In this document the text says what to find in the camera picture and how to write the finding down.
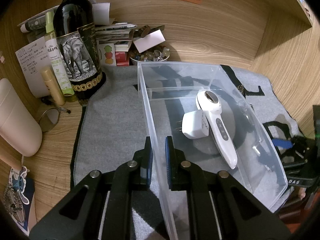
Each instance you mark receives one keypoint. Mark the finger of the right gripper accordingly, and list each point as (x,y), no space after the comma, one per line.
(282,144)

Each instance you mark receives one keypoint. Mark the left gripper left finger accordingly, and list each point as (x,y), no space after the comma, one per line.
(99,206)

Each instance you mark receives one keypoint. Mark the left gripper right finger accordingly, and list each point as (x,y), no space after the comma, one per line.
(219,207)

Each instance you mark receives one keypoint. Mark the clear plastic storage bin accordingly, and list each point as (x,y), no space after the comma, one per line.
(169,90)

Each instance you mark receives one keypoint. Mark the white power adapter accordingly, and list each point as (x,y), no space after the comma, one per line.
(194,125)

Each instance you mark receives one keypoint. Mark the white handheld massager device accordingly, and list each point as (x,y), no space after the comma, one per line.
(210,104)

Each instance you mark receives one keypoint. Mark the grey mat with black letters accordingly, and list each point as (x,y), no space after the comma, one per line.
(114,127)

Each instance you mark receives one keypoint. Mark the sticker card with metal ornament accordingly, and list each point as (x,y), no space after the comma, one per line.
(19,199)

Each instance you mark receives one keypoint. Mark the small round mirror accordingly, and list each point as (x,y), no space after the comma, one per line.
(49,119)

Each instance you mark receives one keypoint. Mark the pink thermos bottle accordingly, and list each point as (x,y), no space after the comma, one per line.
(18,127)

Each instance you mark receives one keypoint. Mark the wooden shelf board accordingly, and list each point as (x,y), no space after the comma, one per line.
(302,11)

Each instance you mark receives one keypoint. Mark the yellow lip balm tube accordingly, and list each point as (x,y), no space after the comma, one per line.
(51,83)

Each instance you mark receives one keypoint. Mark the white bowl of pebbles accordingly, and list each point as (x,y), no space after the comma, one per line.
(154,54)

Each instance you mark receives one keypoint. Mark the green white spray bottle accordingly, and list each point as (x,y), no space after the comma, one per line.
(55,57)

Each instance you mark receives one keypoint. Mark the handwritten paper note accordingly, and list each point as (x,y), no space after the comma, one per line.
(32,58)

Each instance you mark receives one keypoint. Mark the dark wine bottle elephant label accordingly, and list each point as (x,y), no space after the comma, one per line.
(75,33)

